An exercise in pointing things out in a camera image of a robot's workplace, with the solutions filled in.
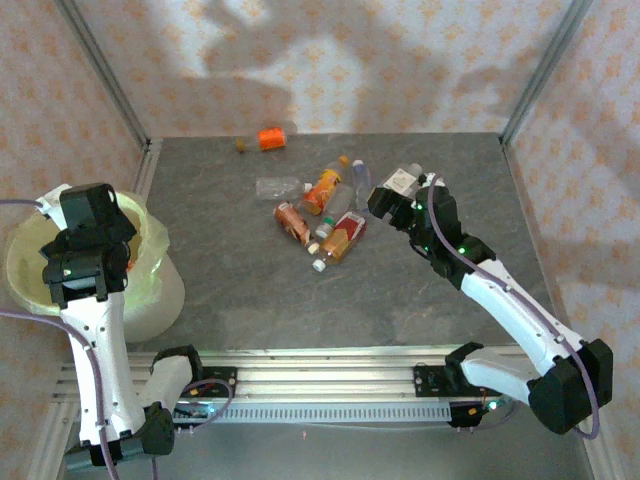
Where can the aluminium frame post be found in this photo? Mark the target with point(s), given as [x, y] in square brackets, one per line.
[100, 65]
[545, 65]

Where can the orange juice bottle yellow label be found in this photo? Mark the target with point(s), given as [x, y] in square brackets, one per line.
[322, 187]

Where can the clear bottle green white cap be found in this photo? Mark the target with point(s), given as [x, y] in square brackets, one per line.
[339, 202]

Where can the brown label bottle white cap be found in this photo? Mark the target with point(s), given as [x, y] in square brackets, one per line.
[291, 220]

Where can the blue tinted plastic bottle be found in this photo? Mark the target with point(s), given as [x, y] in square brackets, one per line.
[363, 182]

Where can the clear bottle with orange label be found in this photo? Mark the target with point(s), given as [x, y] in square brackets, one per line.
[271, 138]

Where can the amber tea bottle red label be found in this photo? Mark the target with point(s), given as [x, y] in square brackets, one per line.
[345, 232]

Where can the black mounting plate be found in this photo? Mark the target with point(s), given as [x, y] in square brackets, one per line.
[225, 382]
[430, 380]

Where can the white bin with yellow bag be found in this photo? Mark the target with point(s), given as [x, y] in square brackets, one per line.
[30, 265]

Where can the clear plastic bottle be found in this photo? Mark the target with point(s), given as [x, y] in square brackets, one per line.
[277, 188]

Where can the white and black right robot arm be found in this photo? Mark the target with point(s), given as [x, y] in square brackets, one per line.
[505, 305]

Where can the circuit board with green light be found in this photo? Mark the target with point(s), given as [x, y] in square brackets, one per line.
[197, 411]

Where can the black controller box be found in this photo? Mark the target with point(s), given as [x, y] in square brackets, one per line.
[462, 415]

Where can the clear bottle white label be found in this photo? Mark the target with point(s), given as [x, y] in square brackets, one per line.
[401, 179]

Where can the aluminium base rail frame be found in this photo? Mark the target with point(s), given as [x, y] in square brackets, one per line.
[325, 375]

